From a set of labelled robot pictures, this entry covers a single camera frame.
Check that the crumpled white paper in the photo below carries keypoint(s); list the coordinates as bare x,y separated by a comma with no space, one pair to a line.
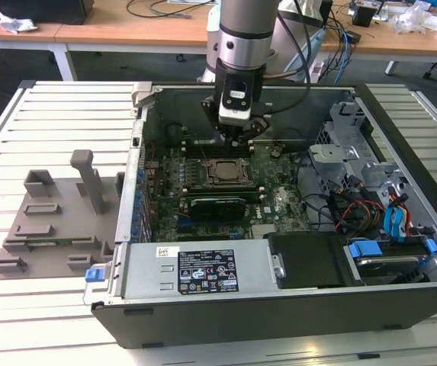
16,21

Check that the black graphics card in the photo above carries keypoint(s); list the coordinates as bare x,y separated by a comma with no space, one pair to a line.
216,207

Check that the silver chipset heatsink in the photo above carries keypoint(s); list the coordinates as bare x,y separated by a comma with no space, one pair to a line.
262,231

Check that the RAM slot white clips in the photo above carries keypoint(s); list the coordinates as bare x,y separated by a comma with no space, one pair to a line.
195,143
222,189
254,197
218,149

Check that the grey plastic case latch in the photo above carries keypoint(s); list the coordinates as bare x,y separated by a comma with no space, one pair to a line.
142,93

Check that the blue plastic slot clip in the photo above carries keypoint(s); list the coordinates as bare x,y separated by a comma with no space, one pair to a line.
137,208
135,219
138,196
140,176
135,231

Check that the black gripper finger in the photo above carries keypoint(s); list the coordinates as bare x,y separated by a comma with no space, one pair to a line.
209,112
260,126

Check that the black PC case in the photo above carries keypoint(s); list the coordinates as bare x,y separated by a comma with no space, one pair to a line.
241,320

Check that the white plastic bags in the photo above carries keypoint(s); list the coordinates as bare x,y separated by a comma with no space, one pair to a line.
416,17

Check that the round coin battery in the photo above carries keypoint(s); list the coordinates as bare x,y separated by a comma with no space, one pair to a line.
275,152

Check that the black box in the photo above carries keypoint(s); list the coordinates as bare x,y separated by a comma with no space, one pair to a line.
328,9

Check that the small black adapter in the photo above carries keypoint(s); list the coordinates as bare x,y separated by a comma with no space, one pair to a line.
354,37

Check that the grey parts rack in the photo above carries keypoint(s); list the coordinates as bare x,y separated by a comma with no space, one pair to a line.
69,225

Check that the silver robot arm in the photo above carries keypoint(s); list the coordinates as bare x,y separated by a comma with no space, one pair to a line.
245,38

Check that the small black bin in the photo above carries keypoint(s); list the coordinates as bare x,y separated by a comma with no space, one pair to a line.
366,16

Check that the black plastic shroud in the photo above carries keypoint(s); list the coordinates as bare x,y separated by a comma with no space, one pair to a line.
309,259

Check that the silver CPU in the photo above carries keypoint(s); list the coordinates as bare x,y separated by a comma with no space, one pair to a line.
226,172

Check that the white power strip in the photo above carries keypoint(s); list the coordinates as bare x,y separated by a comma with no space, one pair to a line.
316,71

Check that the hard disk blue carrier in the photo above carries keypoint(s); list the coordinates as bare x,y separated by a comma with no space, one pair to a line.
387,264

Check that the CPU socket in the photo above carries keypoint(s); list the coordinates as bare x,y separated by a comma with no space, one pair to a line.
206,185

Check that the silver power supply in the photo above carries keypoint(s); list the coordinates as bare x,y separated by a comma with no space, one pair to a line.
142,267

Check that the silver metal drive cage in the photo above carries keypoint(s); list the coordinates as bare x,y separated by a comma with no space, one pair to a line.
332,150

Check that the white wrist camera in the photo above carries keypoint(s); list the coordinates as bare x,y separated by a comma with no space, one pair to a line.
235,106

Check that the blue plastic latch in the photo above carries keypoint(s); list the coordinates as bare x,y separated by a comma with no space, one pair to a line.
94,275

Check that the green motherboard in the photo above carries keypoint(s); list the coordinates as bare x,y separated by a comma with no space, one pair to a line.
279,206

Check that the black flat device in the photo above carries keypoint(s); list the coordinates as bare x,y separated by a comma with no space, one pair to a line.
50,9

